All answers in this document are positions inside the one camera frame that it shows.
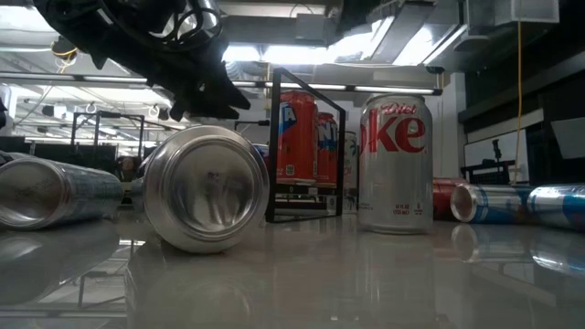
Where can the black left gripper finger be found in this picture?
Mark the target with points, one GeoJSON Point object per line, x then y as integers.
{"type": "Point", "coordinates": [224, 98]}
{"type": "Point", "coordinates": [179, 111]}

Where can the long ceiling light strip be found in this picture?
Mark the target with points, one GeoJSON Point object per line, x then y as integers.
{"type": "Point", "coordinates": [393, 89]}

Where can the red Coca-Cola can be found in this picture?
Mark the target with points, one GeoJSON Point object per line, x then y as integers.
{"type": "Point", "coordinates": [205, 189]}
{"type": "Point", "coordinates": [442, 198]}

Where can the blue and silver slim can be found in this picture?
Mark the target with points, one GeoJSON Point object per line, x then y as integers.
{"type": "Point", "coordinates": [560, 205]}
{"type": "Point", "coordinates": [493, 204]}
{"type": "Point", "coordinates": [55, 192]}

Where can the person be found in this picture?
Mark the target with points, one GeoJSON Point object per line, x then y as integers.
{"type": "Point", "coordinates": [127, 166]}

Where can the black ceiling-mounted device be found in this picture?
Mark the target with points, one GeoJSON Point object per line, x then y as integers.
{"type": "Point", "coordinates": [64, 48]}

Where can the white slim can black lid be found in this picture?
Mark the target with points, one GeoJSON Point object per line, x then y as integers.
{"type": "Point", "coordinates": [352, 155]}

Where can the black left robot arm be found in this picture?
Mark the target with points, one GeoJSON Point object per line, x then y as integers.
{"type": "Point", "coordinates": [68, 18]}

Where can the silver Diet Coke can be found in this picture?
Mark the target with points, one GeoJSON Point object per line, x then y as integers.
{"type": "Point", "coordinates": [395, 173]}

